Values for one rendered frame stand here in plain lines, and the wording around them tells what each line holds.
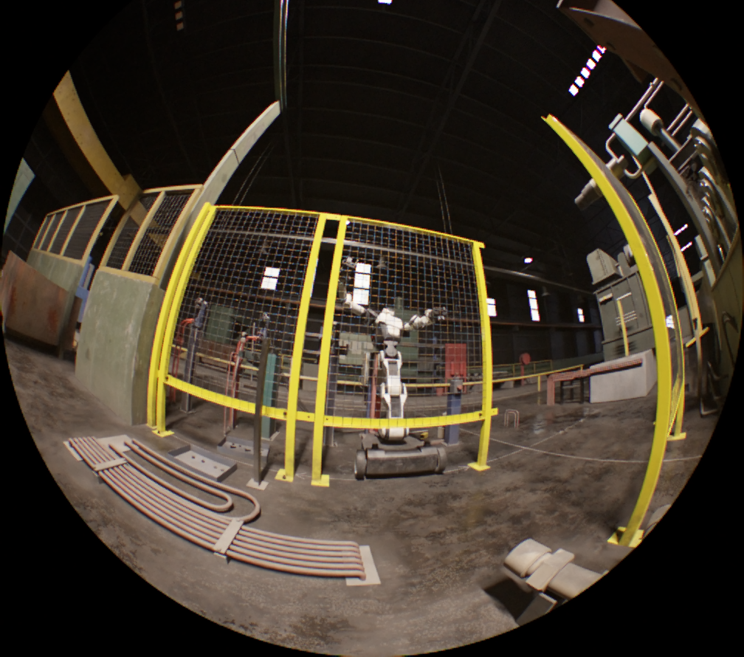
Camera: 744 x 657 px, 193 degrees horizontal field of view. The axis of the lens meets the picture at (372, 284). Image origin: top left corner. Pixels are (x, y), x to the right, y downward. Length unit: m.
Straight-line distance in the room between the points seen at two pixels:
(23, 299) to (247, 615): 2.82
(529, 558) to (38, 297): 3.44
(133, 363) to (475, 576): 1.98
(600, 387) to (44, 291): 6.69
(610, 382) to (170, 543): 4.24
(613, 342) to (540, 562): 4.20
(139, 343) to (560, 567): 2.08
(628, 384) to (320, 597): 3.73
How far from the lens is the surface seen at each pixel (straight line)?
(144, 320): 1.79
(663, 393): 0.88
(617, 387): 3.90
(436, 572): 0.94
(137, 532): 1.03
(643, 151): 2.24
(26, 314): 3.07
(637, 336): 4.50
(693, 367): 3.36
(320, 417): 1.33
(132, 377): 1.81
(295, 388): 1.32
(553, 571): 0.65
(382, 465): 1.50
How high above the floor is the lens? 0.72
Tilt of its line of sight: 23 degrees up
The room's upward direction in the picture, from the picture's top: 4 degrees clockwise
